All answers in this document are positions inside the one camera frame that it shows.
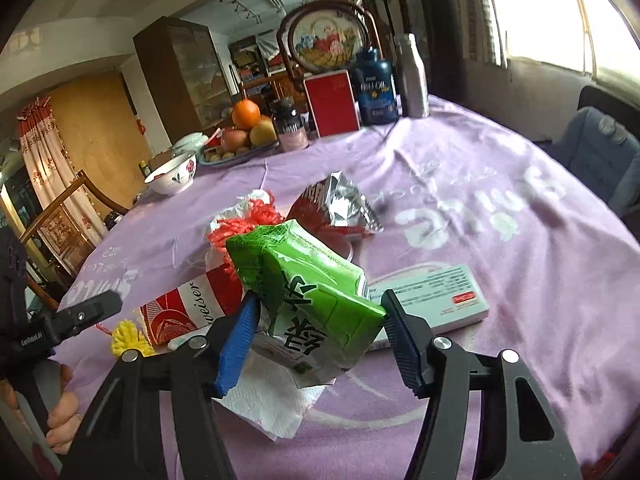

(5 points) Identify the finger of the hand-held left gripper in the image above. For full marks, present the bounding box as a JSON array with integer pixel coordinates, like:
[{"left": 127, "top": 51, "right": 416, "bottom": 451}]
[{"left": 50, "top": 292, "right": 123, "bottom": 346}]

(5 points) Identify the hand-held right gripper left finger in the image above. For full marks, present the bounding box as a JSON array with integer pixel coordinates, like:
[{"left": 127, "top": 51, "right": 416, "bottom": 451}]
[{"left": 60, "top": 292, "right": 262, "bottom": 480}]

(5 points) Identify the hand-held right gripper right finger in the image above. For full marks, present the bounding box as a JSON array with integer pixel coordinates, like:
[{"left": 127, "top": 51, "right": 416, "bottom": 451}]
[{"left": 381, "top": 289, "right": 583, "bottom": 480}]

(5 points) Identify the yellow yarn tuft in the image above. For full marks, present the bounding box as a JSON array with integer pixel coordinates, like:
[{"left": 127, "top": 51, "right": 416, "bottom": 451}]
[{"left": 111, "top": 321, "right": 157, "bottom": 359}]

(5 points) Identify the white medicine box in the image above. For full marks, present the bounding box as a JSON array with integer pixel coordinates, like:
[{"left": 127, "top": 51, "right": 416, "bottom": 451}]
[{"left": 366, "top": 263, "right": 491, "bottom": 352}]

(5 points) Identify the red and white beer can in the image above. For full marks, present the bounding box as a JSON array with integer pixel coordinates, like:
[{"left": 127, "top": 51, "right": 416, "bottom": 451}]
[{"left": 140, "top": 271, "right": 247, "bottom": 347}]

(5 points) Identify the green snack packet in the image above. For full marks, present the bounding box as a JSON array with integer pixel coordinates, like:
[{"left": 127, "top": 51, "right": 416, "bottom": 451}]
[{"left": 225, "top": 220, "right": 389, "bottom": 389}]

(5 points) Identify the red mesh bag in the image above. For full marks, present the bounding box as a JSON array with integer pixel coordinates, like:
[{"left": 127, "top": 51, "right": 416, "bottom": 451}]
[{"left": 206, "top": 199, "right": 282, "bottom": 282}]

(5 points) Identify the person's left hand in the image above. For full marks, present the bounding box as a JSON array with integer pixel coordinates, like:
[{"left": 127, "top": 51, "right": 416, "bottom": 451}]
[{"left": 46, "top": 364, "right": 82, "bottom": 455}]

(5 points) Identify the white paper napkin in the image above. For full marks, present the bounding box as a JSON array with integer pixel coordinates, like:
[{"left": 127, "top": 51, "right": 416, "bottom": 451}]
[{"left": 212, "top": 349, "right": 327, "bottom": 442}]

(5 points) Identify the wooden chair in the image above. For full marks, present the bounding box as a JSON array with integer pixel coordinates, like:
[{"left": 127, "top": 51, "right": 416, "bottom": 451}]
[{"left": 19, "top": 170, "right": 132, "bottom": 311}]

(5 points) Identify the floral curtain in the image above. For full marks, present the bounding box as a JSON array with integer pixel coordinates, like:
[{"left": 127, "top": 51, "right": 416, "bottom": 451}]
[{"left": 16, "top": 96, "right": 109, "bottom": 252}]

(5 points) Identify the silver foil packet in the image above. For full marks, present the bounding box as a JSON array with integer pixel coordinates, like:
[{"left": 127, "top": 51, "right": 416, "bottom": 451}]
[{"left": 289, "top": 171, "right": 385, "bottom": 242}]

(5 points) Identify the clear plastic wrapper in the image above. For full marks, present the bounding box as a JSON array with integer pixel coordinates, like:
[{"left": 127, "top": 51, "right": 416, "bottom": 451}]
[{"left": 235, "top": 189, "right": 277, "bottom": 211}]

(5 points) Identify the floral white bowl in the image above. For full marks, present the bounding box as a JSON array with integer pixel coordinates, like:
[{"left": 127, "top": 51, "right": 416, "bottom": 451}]
[{"left": 144, "top": 152, "right": 197, "bottom": 197}]

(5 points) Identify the fruit plate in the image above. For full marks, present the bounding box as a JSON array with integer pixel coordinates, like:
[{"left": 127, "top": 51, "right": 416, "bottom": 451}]
[{"left": 197, "top": 139, "right": 281, "bottom": 167}]

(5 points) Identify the white lidded bowl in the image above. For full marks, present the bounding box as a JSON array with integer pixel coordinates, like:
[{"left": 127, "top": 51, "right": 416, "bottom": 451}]
[{"left": 169, "top": 132, "right": 209, "bottom": 159}]

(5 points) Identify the red apple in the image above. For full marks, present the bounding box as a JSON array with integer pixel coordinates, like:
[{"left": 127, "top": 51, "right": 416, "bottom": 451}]
[{"left": 222, "top": 129, "right": 251, "bottom": 154}]

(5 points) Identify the yellow pear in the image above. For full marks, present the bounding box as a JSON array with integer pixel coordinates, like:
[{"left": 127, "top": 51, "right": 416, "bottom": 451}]
[{"left": 249, "top": 115, "right": 278, "bottom": 146}]

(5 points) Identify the orange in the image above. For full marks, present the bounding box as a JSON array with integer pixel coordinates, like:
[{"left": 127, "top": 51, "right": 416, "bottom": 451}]
[{"left": 231, "top": 99, "right": 262, "bottom": 130}]

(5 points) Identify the red box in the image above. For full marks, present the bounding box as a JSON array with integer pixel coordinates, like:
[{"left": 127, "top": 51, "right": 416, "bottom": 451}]
[{"left": 304, "top": 69, "right": 361, "bottom": 139}]

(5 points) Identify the blue supplement bottle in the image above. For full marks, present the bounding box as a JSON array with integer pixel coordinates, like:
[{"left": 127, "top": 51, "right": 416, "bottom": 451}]
[{"left": 349, "top": 47, "right": 400, "bottom": 126}]

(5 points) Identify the wooden glass cabinet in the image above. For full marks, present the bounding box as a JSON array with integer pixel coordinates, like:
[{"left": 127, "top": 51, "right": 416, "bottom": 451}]
[{"left": 133, "top": 16, "right": 234, "bottom": 132}]

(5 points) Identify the silver bottle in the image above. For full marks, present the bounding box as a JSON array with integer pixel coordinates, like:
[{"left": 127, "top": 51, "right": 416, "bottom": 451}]
[{"left": 394, "top": 33, "right": 431, "bottom": 119}]

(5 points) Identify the blue armchair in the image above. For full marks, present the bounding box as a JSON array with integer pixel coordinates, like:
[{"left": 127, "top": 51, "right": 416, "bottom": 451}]
[{"left": 549, "top": 85, "right": 640, "bottom": 217}]

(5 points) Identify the round embroidered screen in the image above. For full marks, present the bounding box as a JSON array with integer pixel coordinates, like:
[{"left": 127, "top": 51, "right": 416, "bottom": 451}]
[{"left": 277, "top": 1, "right": 382, "bottom": 92}]

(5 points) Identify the window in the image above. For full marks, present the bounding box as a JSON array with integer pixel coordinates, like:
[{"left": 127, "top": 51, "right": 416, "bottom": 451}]
[{"left": 465, "top": 0, "right": 640, "bottom": 86}]

